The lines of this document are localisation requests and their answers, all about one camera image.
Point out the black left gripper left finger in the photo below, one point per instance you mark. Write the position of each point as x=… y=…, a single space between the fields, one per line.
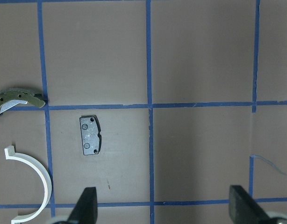
x=86 y=209

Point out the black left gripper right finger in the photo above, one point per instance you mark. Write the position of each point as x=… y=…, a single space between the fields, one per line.
x=243 y=209

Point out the black brake pad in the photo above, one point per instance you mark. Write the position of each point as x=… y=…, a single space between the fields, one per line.
x=90 y=135

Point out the white curved plastic clamp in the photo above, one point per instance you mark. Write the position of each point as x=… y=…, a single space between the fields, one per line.
x=43 y=174

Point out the olive curved brake shoe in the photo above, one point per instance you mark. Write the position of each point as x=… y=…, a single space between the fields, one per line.
x=11 y=97

